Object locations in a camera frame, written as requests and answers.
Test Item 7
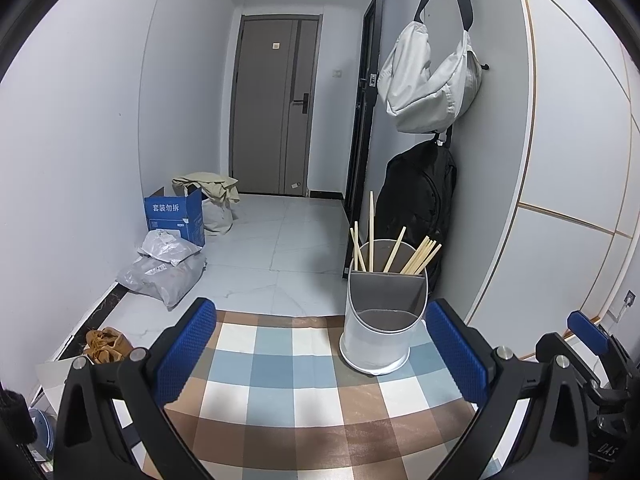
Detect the grey door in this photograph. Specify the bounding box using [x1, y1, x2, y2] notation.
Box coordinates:
[231, 14, 323, 197]

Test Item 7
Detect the black doorframe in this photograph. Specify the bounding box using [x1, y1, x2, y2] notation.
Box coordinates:
[342, 0, 386, 281]

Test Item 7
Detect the blue cardboard box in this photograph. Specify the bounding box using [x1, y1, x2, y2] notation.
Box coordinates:
[144, 186, 207, 247]

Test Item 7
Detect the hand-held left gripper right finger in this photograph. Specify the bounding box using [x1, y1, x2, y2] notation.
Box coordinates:
[424, 298, 591, 480]

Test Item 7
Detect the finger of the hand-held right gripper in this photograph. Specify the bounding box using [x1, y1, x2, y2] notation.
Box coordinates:
[535, 332, 602, 397]
[566, 310, 632, 389]

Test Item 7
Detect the off-white sack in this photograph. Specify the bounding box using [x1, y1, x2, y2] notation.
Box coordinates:
[201, 195, 236, 237]

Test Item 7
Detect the white plastic bag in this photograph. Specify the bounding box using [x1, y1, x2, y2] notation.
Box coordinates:
[137, 229, 201, 267]

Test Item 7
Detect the grey plastic bag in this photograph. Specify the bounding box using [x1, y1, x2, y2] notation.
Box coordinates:
[116, 255, 208, 310]

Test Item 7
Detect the dark cloth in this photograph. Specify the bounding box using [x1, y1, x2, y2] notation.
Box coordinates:
[0, 389, 40, 448]

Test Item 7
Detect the orange-brown crumpled bag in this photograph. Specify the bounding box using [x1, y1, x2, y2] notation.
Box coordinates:
[82, 327, 133, 366]

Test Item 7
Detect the white sling bag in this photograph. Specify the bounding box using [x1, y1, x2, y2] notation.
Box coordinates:
[376, 0, 488, 134]

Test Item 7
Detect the white flat board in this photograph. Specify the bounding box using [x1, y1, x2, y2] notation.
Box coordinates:
[34, 360, 76, 413]

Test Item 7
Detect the checked blanket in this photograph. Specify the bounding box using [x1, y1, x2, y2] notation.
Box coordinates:
[115, 310, 531, 480]

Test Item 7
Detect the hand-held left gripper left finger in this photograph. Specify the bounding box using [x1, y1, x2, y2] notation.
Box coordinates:
[54, 297, 218, 480]

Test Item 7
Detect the blue-grey round object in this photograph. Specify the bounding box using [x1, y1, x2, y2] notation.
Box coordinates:
[27, 407, 57, 461]

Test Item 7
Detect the beige crumpled cloth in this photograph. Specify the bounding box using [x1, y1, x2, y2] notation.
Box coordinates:
[171, 171, 241, 206]

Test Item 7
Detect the bunch of wooden chopsticks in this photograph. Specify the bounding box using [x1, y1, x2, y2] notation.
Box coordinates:
[349, 191, 443, 276]

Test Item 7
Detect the white oval utensil holder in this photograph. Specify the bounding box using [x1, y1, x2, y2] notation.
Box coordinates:
[339, 240, 431, 377]

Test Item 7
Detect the black backpack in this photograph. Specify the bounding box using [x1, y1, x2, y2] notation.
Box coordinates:
[372, 132, 458, 296]

